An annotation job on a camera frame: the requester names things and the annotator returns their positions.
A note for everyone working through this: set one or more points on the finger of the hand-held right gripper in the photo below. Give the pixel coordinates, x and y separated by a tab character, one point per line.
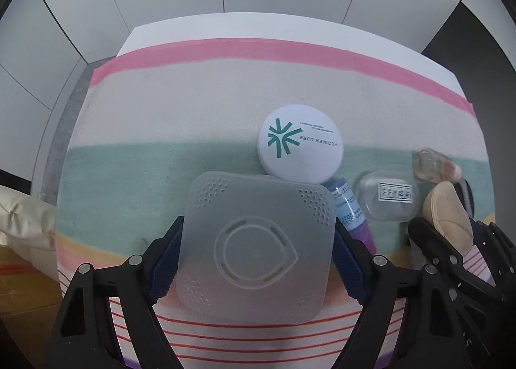
427	236
498	246

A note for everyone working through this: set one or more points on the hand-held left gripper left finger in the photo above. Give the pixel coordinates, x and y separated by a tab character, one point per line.
163	268

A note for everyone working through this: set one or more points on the blue and purple tube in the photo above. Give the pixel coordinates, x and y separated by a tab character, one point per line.
348	201

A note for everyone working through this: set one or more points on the small glass bottle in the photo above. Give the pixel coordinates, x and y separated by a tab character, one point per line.
429	163

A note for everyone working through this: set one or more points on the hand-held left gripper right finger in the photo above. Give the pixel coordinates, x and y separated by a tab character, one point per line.
347	270

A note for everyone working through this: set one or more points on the clear oval plastic case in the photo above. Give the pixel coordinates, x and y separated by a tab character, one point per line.
387	196

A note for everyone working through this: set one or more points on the striped pastel cloth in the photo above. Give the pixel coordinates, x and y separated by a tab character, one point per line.
161	111

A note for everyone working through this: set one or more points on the beige makeup puff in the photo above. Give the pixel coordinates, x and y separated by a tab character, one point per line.
447	211

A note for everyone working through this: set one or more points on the brown cardboard box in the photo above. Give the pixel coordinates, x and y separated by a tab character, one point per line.
24	292

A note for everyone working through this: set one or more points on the white round compact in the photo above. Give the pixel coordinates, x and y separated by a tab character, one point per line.
300	139

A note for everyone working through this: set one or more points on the translucent square plastic box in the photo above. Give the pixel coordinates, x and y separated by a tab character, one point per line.
258	248

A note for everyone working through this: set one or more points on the cream padded cushion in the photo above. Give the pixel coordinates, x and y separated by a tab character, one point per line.
24	224

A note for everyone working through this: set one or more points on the black partition panel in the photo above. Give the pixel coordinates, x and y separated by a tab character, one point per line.
475	70

